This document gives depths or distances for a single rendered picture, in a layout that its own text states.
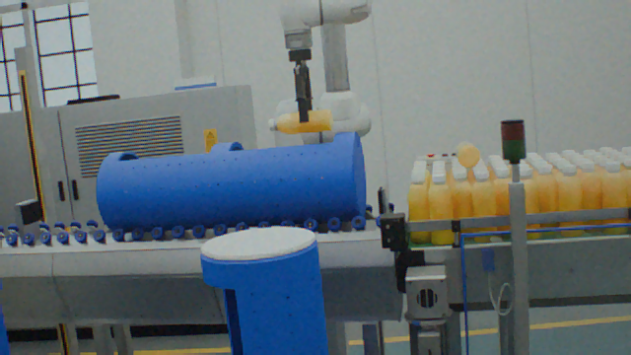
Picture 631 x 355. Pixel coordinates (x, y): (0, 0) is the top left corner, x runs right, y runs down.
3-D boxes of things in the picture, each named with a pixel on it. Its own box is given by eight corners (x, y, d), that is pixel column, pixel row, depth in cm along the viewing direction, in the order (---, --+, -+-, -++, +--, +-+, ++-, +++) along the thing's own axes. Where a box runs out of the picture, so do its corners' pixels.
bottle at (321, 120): (329, 104, 202) (273, 109, 206) (328, 118, 197) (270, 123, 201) (333, 120, 207) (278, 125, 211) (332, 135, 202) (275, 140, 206)
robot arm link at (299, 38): (280, 32, 196) (282, 50, 197) (309, 29, 195) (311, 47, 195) (287, 34, 205) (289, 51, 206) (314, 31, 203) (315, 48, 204)
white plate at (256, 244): (267, 223, 172) (267, 227, 173) (178, 246, 154) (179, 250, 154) (338, 233, 152) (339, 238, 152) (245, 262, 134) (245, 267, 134)
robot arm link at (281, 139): (276, 152, 270) (270, 100, 267) (318, 147, 271) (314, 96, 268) (276, 156, 254) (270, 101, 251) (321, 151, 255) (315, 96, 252)
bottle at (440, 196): (439, 247, 181) (434, 182, 178) (427, 242, 187) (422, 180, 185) (459, 243, 183) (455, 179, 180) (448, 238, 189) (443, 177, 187)
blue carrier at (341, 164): (139, 219, 239) (126, 146, 233) (369, 206, 220) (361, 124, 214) (104, 244, 212) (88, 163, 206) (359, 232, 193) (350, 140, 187)
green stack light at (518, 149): (501, 158, 162) (499, 139, 161) (525, 156, 161) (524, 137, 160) (503, 161, 156) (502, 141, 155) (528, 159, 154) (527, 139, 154)
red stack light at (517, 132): (499, 138, 161) (498, 123, 161) (524, 137, 160) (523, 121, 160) (502, 141, 155) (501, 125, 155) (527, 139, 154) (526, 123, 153)
